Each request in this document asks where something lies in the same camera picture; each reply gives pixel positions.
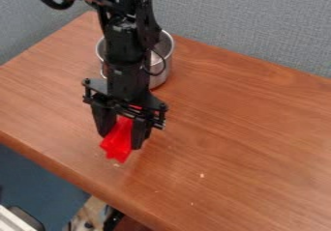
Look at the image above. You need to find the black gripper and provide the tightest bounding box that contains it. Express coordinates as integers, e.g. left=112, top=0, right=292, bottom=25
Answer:
left=82, top=64, right=167, bottom=150

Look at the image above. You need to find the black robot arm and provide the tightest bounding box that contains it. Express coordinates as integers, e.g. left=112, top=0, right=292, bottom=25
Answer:
left=40, top=0, right=167, bottom=150

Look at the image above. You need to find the white object under table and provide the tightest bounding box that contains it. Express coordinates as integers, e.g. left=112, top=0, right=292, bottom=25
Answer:
left=0, top=205, right=37, bottom=231

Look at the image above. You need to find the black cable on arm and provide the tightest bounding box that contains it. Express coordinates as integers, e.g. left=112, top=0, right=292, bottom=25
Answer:
left=141, top=49, right=167, bottom=77

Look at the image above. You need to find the metal pot with handle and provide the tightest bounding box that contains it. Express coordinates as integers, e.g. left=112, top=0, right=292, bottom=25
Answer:
left=94, top=30, right=174, bottom=89

